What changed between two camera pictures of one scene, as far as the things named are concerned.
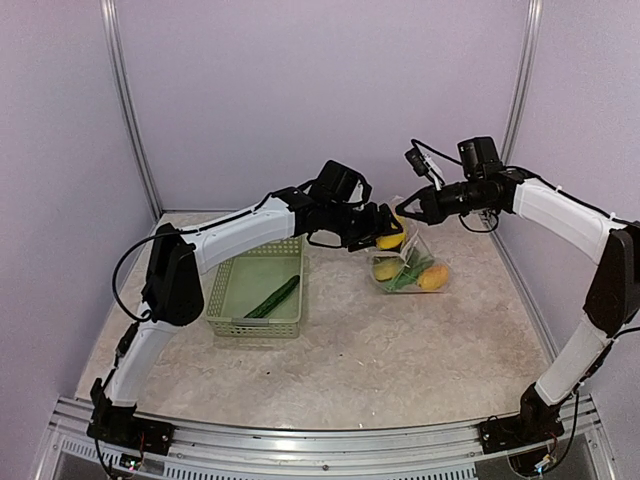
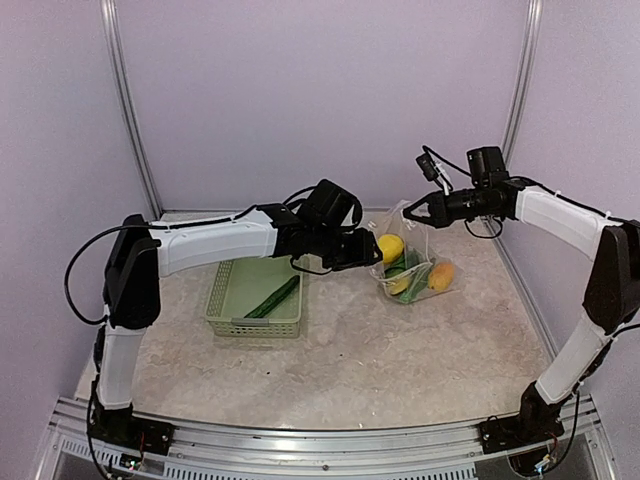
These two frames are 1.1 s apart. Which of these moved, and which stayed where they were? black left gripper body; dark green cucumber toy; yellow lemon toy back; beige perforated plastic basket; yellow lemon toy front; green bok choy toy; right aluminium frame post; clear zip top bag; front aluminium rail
Moved: black left gripper body; yellow lemon toy front; yellow lemon toy back; green bok choy toy; clear zip top bag
Stayed: front aluminium rail; beige perforated plastic basket; dark green cucumber toy; right aluminium frame post
